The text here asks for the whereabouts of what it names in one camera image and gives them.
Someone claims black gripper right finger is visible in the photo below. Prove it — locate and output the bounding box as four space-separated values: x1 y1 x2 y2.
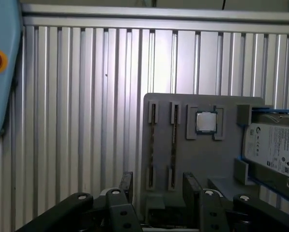
182 171 289 232

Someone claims silver CPU chip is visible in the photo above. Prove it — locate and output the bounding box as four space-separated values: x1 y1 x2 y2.
195 111 219 134

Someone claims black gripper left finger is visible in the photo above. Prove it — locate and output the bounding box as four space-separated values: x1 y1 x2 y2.
15 171 143 232

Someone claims grey parts rack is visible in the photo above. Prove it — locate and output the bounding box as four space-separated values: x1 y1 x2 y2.
139 93 267 232

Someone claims pale blue teach pendant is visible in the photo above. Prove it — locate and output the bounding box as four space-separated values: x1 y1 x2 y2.
0 0 23 151

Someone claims hard disk in blue carrier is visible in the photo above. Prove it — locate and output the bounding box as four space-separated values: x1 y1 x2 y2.
234 105 289 212

